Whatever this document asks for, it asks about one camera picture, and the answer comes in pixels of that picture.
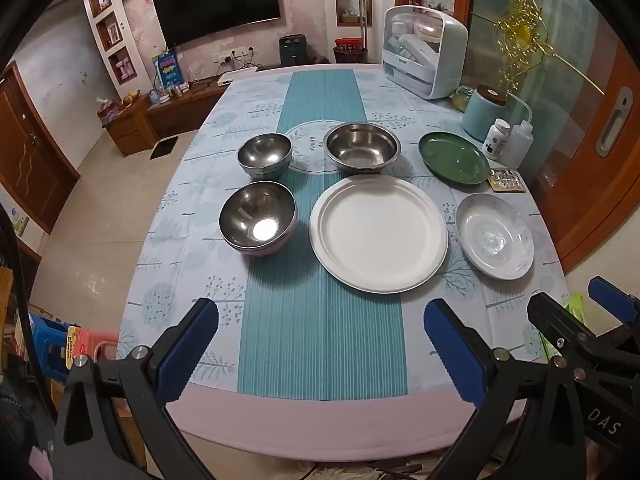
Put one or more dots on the black air fryer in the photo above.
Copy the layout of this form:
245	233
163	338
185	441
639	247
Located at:
292	50

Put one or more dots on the steel bowl green outside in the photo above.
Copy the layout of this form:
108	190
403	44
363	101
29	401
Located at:
264	152

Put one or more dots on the white pill bottle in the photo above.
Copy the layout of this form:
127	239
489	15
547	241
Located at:
496	142

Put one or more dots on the white dish cabinet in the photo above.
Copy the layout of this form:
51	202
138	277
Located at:
440	60

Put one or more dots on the pink plastic stool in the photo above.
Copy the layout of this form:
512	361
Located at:
100	342

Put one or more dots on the large white plate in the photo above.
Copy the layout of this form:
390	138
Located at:
377	232

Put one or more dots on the blue plastic stool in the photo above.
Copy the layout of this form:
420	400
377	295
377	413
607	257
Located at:
47	345

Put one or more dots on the black television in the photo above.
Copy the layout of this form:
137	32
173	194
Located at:
215	2

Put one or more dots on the black floor mat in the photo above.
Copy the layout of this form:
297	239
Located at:
164	148

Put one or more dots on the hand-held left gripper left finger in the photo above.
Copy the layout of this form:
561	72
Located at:
190	350

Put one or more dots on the clear squeeze bottle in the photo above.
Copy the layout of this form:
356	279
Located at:
515	147

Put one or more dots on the gold door ornament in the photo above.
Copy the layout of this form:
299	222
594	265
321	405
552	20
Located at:
522	30

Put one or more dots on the blister pack on yellow card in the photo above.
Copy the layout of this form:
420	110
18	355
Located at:
506	181

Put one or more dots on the green plate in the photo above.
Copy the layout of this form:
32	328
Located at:
452	157

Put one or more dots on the steel bowl pink outside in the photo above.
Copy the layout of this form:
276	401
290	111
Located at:
255	215

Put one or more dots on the wooden television cabinet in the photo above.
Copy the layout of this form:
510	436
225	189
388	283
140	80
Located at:
135	127

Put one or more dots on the tree print teal tablecloth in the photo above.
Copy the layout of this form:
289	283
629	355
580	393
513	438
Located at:
320	320

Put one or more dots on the wooden room door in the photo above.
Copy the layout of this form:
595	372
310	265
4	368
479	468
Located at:
30	155

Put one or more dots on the white wall shelves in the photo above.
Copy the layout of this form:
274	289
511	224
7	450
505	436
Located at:
102	40

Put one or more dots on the wide steel bowl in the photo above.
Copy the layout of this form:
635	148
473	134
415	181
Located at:
361	147

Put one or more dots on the teal canister brown lid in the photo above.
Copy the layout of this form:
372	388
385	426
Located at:
477	115

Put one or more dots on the blue printed box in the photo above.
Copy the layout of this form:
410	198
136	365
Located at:
167	71

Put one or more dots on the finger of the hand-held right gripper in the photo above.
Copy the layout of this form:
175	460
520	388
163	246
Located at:
555	325
612	297

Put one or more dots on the wall power sockets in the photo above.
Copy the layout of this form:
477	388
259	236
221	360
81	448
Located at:
235	55

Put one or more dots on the fruit pile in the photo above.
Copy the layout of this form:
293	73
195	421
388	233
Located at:
131	97

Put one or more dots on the pink tissue box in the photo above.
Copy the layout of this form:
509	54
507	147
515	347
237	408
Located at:
109	112

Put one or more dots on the wooden glass sliding door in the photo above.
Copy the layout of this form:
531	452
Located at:
580	175

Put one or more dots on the white set-top box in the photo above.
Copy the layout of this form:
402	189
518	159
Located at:
235	77

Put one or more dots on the pink table cover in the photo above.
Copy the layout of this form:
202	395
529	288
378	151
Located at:
310	430

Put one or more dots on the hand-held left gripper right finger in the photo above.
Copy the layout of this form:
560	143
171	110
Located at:
455	355

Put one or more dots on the white patterned plate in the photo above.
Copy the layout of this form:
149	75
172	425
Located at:
492	237

